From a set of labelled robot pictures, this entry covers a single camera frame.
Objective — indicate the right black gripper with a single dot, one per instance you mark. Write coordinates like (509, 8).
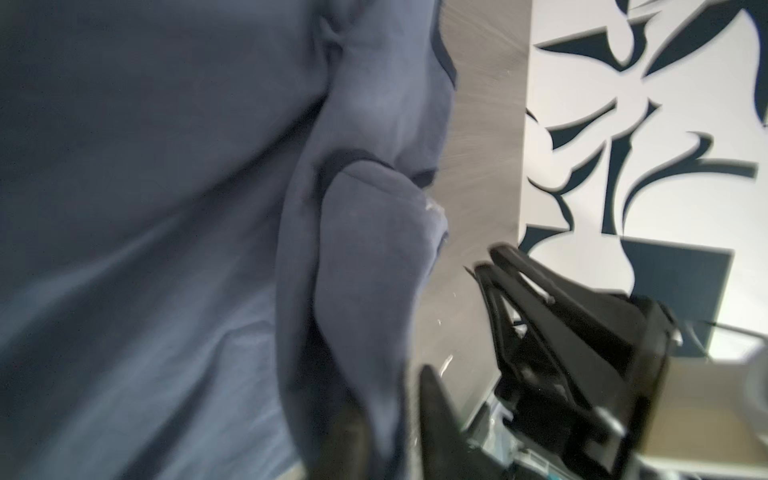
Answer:
(578, 373)

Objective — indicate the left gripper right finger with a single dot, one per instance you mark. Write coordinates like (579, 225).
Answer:
(445, 453)

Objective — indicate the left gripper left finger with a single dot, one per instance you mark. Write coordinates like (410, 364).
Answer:
(345, 444)

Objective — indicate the blue-grey tank top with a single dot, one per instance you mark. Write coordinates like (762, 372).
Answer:
(214, 232)

